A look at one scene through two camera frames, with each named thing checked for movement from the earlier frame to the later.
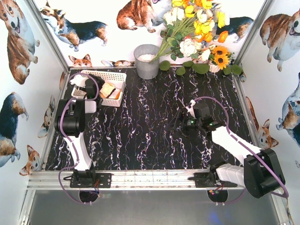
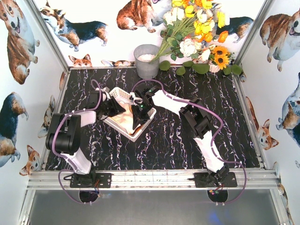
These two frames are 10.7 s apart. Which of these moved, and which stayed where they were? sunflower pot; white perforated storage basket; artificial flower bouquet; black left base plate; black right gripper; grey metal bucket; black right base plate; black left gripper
Moved: black right gripper; white perforated storage basket; black left gripper
Stayed: artificial flower bouquet; grey metal bucket; black left base plate; black right base plate; sunflower pot
